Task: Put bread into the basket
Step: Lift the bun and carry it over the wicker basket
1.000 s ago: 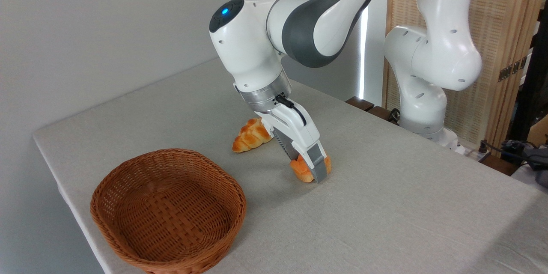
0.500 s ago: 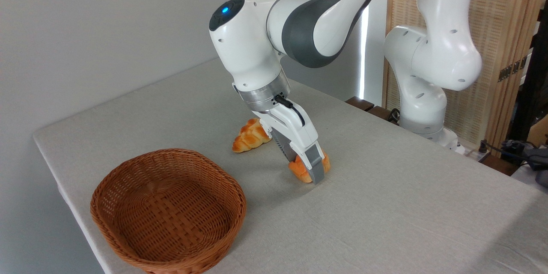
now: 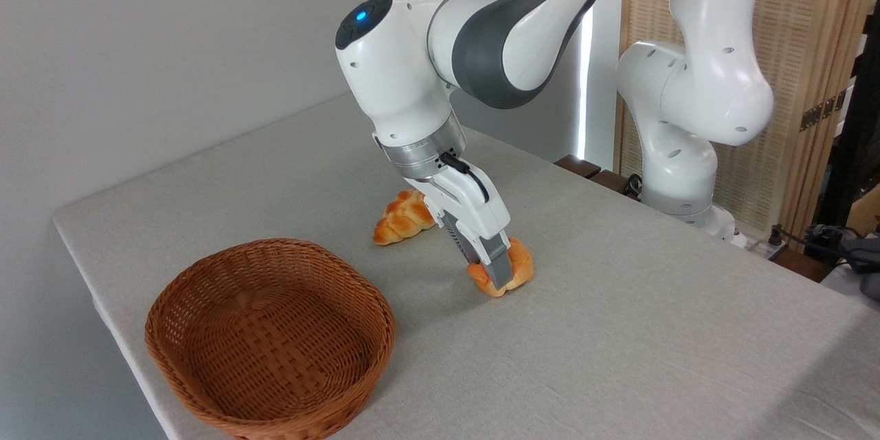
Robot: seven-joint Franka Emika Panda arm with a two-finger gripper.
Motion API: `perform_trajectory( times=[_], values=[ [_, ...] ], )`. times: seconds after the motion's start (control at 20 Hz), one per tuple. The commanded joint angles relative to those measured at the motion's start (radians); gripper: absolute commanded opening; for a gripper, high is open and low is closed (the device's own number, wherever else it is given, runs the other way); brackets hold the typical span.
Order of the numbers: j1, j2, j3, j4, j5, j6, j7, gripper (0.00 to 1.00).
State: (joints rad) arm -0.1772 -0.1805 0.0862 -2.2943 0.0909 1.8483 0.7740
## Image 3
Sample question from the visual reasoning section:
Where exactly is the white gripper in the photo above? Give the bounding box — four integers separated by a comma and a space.
412, 165, 514, 291

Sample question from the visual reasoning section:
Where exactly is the round orange bread bun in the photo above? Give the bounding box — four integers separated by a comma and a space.
467, 236, 536, 298

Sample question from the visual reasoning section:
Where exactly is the braided golden bread loaf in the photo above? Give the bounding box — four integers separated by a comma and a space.
372, 188, 438, 246

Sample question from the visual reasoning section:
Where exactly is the brown wicker basket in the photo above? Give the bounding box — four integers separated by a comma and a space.
144, 238, 397, 440

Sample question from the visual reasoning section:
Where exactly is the silver metal wrist flange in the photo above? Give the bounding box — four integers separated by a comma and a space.
375, 112, 468, 184

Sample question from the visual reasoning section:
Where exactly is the dark brown wooden block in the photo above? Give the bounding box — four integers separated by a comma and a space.
553, 154, 603, 180
590, 170, 641, 201

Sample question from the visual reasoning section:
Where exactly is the grey tablecloth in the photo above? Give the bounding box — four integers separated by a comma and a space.
53, 93, 880, 440

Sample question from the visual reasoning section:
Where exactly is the brass screen hinge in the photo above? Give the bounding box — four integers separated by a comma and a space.
799, 89, 848, 133

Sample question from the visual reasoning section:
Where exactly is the brown cardboard box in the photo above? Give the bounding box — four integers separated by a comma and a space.
846, 184, 880, 236

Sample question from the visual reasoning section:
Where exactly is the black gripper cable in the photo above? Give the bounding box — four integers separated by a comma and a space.
439, 152, 491, 204

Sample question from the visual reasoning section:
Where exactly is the grey power adapter with cables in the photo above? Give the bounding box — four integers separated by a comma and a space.
767, 223, 880, 301

